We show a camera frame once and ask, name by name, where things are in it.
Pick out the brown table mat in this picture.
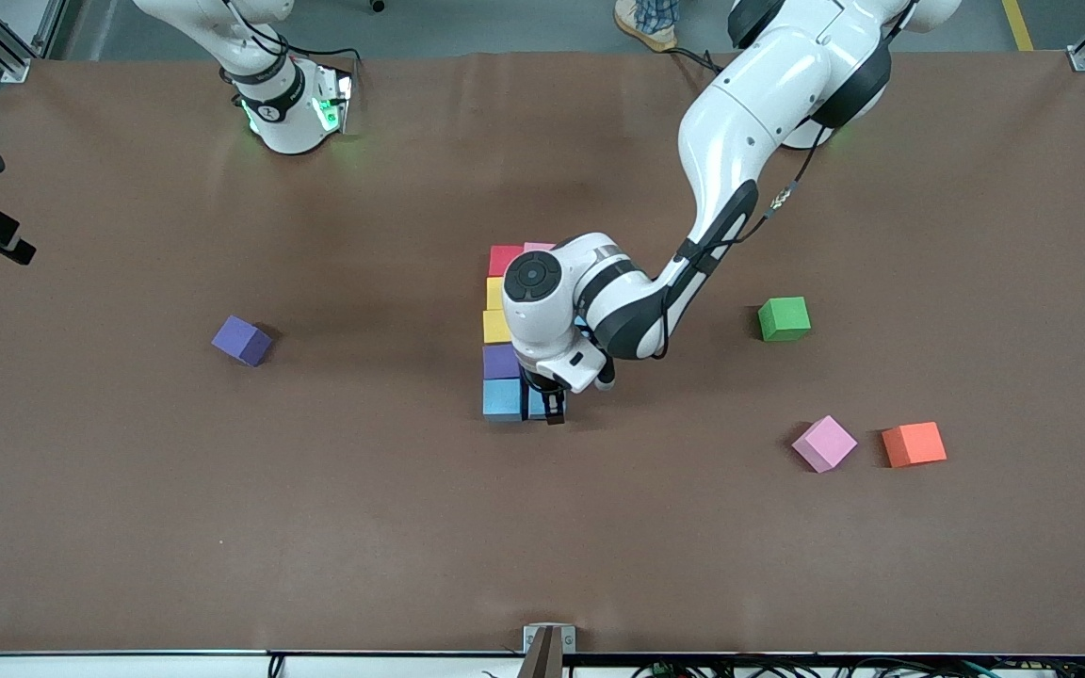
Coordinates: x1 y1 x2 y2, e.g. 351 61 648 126
0 47 1085 657

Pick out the green foam block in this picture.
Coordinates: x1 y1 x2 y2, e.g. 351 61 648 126
757 296 812 343

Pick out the tan shoe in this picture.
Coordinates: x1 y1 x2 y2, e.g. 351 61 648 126
614 0 679 53

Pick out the orange foam block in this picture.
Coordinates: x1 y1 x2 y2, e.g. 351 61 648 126
882 421 948 469

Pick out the blue plaid trouser leg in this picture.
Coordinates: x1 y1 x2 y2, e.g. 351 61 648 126
635 0 681 34

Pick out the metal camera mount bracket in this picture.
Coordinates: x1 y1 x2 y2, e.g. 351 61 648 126
522 623 577 678

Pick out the black left base cable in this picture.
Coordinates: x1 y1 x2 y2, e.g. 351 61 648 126
670 47 724 76

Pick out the black base cable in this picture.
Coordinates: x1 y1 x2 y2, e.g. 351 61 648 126
670 47 724 76
227 0 372 69

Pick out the black right base cable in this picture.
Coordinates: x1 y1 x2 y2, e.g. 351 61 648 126
227 0 372 69

